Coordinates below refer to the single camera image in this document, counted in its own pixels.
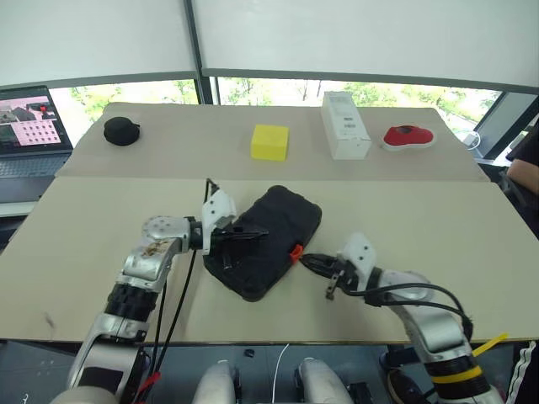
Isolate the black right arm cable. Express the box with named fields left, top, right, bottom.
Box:
left=349, top=283, right=475, bottom=342

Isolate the white side desk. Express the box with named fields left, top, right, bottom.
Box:
left=0, top=200, right=41, bottom=218

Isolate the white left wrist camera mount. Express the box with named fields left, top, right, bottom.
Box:
left=200, top=189, right=237, bottom=256

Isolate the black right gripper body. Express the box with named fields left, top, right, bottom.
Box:
left=326, top=257, right=359, bottom=300

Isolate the red wire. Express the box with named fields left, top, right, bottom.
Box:
left=136, top=370, right=162, bottom=395

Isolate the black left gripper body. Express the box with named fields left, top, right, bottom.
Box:
left=209, top=226, right=237, bottom=271

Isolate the open grey laptop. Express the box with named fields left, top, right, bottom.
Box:
left=0, top=85, right=75, bottom=205

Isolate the thin white cable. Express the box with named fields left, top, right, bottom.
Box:
left=271, top=343, right=291, bottom=404

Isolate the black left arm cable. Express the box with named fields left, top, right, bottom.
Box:
left=152, top=178, right=221, bottom=380

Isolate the yellow box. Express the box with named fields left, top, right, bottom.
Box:
left=250, top=124, right=291, bottom=162

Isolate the person in black shirt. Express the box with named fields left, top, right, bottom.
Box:
left=503, top=125, right=539, bottom=237

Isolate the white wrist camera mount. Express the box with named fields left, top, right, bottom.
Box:
left=200, top=189, right=237, bottom=256
left=336, top=232, right=376, bottom=291

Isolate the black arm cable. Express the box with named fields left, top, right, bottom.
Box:
left=152, top=178, right=221, bottom=380
left=349, top=283, right=475, bottom=342

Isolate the white power adapter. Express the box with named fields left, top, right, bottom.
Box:
left=462, top=130, right=483, bottom=151

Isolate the black round object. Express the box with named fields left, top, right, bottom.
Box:
left=103, top=116, right=143, bottom=147

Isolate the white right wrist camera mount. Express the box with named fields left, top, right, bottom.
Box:
left=336, top=232, right=376, bottom=291

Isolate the grey rounded shell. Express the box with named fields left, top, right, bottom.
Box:
left=294, top=357, right=355, bottom=404
left=193, top=360, right=237, bottom=404

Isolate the grey window post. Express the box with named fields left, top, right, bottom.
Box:
left=183, top=0, right=220, bottom=106

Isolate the tall white carton box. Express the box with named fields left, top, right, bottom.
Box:
left=321, top=90, right=373, bottom=161

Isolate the black white-striped trouser leg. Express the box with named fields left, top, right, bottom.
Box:
left=511, top=340, right=539, bottom=404

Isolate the white roller blind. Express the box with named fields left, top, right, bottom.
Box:
left=0, top=0, right=199, bottom=88
left=191, top=0, right=539, bottom=90

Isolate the red white oval object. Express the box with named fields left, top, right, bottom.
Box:
left=381, top=124, right=438, bottom=152

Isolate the yellow tape tag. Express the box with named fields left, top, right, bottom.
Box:
left=471, top=332, right=510, bottom=358

